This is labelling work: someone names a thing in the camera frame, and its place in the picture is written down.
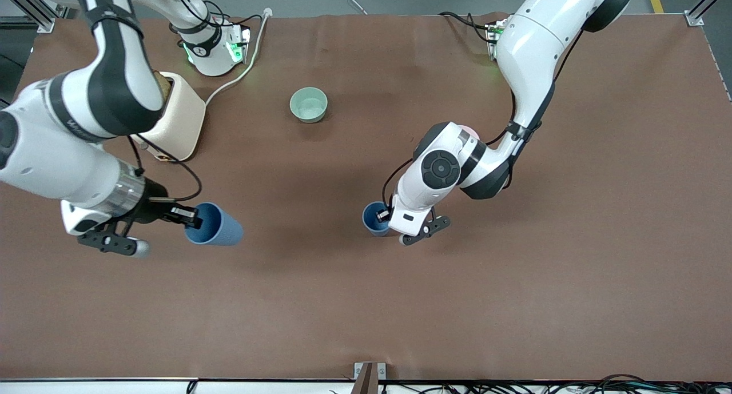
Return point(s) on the blue plastic cup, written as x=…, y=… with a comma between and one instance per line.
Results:
x=220, y=228
x=373, y=221

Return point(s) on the white table edge rail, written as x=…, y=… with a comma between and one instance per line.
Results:
x=86, y=387

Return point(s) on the brown table cover sheet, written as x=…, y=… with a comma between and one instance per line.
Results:
x=343, y=302

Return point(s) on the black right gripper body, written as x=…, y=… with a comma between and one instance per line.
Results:
x=155, y=206

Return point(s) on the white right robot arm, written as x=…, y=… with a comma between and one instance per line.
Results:
x=108, y=85

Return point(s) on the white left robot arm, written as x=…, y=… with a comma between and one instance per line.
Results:
x=532, y=45

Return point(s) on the metal bracket with brown post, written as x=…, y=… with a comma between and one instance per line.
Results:
x=369, y=377

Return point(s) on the pink bowl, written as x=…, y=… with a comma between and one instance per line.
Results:
x=472, y=132

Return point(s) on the aluminium frame profile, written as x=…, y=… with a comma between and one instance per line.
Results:
x=693, y=18
x=40, y=18

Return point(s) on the cream white toaster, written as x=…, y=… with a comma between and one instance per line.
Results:
x=183, y=119

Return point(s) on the green bowl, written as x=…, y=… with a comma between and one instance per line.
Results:
x=309, y=104

